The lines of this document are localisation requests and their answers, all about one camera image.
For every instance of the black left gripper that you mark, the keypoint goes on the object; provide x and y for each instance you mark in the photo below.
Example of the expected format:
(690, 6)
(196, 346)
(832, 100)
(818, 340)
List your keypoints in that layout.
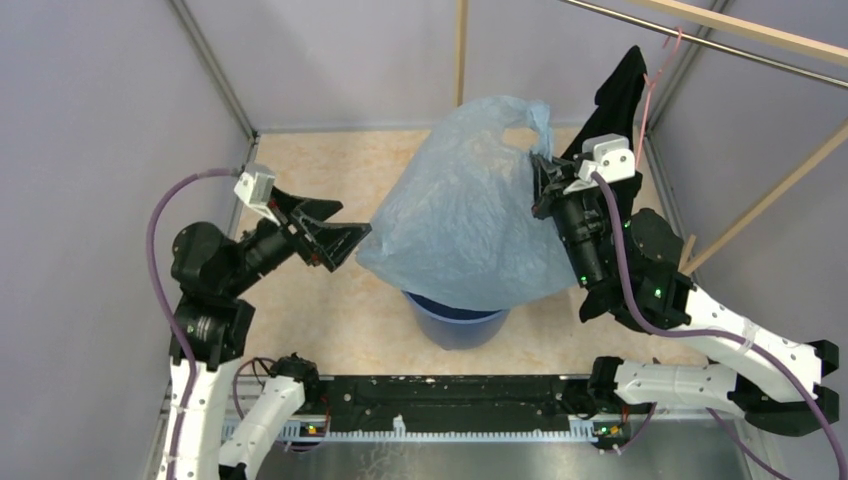
(335, 240)

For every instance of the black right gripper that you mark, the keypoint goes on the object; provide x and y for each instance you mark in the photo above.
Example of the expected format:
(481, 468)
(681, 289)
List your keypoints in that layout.
(552, 177)

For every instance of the light blue trash bag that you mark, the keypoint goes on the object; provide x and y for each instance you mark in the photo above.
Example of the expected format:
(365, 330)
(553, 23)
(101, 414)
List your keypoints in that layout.
(457, 226)

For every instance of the blue plastic trash bin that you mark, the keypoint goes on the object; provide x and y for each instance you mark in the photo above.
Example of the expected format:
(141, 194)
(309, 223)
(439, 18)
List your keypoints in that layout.
(455, 329)

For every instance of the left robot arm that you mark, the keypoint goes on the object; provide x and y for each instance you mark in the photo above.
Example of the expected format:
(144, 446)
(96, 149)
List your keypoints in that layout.
(210, 326)

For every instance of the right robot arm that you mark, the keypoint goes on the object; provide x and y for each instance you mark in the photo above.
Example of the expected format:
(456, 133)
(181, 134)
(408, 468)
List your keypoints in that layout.
(627, 266)

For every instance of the black hanging garment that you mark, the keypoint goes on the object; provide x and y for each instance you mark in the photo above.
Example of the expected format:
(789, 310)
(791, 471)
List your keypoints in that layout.
(616, 102)

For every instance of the metal hanging rod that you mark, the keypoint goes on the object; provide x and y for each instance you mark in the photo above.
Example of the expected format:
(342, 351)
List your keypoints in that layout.
(709, 44)

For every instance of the pink clothes hanger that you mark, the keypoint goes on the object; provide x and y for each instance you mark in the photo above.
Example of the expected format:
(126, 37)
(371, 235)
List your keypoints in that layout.
(651, 83)

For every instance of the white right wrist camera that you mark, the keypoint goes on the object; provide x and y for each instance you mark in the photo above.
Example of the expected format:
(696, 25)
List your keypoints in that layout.
(608, 156)

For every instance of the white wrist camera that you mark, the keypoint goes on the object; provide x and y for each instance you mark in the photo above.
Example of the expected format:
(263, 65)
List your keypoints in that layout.
(608, 156)
(254, 187)

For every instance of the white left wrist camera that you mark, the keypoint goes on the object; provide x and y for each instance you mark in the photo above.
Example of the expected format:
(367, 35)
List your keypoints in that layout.
(254, 187)

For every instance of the wooden clothes rack frame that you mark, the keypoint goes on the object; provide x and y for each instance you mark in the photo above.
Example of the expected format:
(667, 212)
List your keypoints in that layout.
(716, 19)

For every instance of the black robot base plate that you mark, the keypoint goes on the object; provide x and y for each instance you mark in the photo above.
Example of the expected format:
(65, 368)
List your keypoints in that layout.
(458, 404)

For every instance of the white slotted cable duct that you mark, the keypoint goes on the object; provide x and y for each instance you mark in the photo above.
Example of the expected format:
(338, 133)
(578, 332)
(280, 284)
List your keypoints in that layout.
(579, 432)

